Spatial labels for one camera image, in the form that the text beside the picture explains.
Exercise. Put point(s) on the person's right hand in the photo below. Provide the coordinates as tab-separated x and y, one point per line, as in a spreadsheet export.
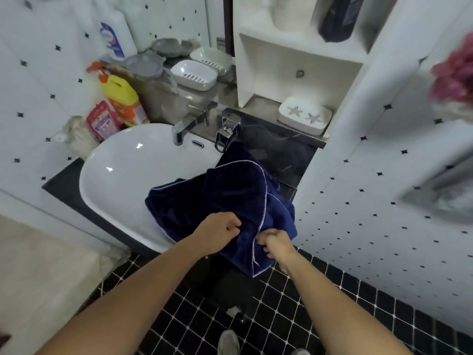
278	247

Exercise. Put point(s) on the person's left hand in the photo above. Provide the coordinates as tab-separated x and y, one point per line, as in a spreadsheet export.
213	232

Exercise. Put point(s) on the person's right fingers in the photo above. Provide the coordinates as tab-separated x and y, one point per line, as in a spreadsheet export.
265	242

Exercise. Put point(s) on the person's left fingers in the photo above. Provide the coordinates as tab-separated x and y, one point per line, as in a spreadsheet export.
233	223

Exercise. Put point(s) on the dark blue towel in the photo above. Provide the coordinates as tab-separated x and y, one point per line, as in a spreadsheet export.
229	207

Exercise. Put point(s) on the person's left forearm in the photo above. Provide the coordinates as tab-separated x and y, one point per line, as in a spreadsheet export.
122	310

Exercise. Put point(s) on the person's right forearm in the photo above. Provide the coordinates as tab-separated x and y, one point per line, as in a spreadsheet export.
332	310

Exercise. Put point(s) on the black marble countertop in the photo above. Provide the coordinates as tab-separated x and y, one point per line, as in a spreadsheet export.
273	144

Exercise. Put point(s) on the person's grey shoe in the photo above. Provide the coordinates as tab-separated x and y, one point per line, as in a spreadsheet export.
228	343

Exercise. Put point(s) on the chrome sink faucet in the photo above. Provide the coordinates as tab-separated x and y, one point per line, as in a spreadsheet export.
188	123

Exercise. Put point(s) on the white ceramic sink basin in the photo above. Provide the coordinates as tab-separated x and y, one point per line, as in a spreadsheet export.
129	173

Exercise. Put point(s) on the white starfish soap dish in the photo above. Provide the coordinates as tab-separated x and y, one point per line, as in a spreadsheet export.
305	115

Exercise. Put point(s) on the white slotted soap dish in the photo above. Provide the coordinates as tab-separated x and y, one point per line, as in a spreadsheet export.
194	75

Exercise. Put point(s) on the grey lidded clear jar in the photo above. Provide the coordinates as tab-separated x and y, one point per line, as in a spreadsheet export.
149	84

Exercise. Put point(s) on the yellow cleaner bottle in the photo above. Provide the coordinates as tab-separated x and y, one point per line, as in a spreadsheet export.
123	99

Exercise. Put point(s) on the red refill pouch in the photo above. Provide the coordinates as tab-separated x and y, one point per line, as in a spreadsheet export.
102	120

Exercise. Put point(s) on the crumpled clear plastic bag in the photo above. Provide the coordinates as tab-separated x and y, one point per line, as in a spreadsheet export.
79	138

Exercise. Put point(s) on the white open shelf unit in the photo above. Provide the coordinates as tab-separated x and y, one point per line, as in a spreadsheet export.
303	51

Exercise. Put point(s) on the white container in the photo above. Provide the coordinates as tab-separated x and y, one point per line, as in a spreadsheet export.
293	12

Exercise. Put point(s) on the white bottle with blue label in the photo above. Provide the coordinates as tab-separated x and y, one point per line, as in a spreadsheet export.
114	33

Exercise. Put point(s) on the black bottle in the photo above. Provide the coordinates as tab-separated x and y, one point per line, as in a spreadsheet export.
340	16

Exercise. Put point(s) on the pink bath sponge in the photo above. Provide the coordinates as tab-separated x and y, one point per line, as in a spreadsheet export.
452	79

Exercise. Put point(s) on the chrome wall fixture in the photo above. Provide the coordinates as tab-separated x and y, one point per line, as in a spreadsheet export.
441	192

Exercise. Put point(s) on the wall mirror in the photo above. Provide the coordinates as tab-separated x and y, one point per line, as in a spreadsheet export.
177	22

